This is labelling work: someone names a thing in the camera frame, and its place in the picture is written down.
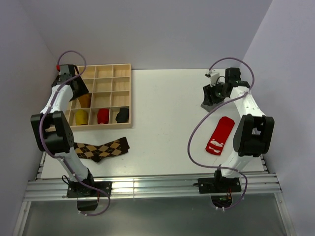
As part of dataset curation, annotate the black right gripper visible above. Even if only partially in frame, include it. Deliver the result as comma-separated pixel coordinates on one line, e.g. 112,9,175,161
203,80,228,107

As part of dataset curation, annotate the mustard yellow striped sock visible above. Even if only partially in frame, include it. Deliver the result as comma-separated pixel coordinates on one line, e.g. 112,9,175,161
78,93,92,108

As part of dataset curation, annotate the grey sock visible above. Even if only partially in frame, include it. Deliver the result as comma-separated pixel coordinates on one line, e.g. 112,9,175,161
200,103,214,113

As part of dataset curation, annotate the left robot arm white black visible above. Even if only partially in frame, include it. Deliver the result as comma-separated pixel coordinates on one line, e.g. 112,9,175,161
31,64,96,197

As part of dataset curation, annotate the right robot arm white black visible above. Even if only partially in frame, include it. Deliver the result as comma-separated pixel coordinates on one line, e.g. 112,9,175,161
198,67,275,193

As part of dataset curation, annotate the rolled mustard sock in tray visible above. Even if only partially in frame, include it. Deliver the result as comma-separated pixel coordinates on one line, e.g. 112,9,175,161
75,110,89,126

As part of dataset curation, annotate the wooden compartment tray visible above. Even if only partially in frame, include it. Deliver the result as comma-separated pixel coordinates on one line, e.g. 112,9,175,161
65,63,132,132

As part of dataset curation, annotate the rolled red sock in tray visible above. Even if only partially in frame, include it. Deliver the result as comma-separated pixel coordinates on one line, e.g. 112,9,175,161
97,108,110,124

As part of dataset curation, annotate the red white fluffy sock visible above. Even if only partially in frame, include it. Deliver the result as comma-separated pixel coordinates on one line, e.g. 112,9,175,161
205,117,235,156

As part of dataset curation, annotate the rolled black sock in tray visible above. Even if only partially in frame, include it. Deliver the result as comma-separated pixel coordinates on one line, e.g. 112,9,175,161
115,108,129,123

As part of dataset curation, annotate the brown argyle sock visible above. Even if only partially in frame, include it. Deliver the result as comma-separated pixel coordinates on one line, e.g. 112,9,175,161
73,137,130,163

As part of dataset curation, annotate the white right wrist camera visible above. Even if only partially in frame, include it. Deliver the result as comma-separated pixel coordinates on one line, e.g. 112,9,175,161
205,70,220,85

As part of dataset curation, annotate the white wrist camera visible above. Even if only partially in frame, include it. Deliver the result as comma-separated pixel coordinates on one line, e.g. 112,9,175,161
205,70,220,85
56,64,76,76

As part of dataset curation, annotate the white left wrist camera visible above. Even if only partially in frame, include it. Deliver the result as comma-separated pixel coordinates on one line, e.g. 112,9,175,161
56,64,76,76

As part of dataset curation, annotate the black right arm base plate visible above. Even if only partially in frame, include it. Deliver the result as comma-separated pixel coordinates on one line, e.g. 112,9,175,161
193,177,242,194

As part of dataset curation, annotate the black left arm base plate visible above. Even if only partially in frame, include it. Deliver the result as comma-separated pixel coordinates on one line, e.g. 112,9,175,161
66,181,112,198

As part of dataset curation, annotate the black box under rail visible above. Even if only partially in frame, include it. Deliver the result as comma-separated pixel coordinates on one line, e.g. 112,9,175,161
77,200,98,211

